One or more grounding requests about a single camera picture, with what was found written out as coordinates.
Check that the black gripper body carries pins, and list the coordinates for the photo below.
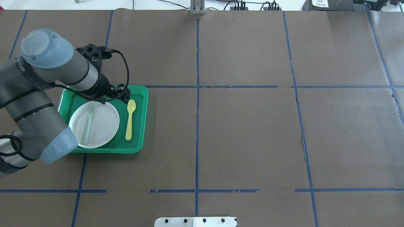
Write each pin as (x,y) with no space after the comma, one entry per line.
(103,85)

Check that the black box device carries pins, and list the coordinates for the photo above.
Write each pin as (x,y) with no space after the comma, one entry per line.
(328,5)

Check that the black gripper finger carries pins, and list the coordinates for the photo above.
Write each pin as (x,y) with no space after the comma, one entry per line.
(122,93)

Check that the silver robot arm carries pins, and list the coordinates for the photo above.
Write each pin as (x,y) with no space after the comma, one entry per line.
(47,61)

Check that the green plastic tray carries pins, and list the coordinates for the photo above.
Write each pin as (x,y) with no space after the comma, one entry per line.
(69,102)

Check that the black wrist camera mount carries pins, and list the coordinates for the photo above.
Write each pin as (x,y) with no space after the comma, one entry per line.
(95,54)

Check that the white round plate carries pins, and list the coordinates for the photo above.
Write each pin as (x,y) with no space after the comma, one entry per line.
(104,124)

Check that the pale green plastic fork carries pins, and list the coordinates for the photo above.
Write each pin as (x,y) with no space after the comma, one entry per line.
(90,114)

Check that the yellow plastic spoon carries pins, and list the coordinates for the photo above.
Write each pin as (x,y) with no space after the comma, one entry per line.
(131,107)

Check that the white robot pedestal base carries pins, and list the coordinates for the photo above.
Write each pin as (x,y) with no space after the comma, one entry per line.
(196,222)

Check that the aluminium frame post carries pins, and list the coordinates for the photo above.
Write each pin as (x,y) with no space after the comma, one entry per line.
(197,7)

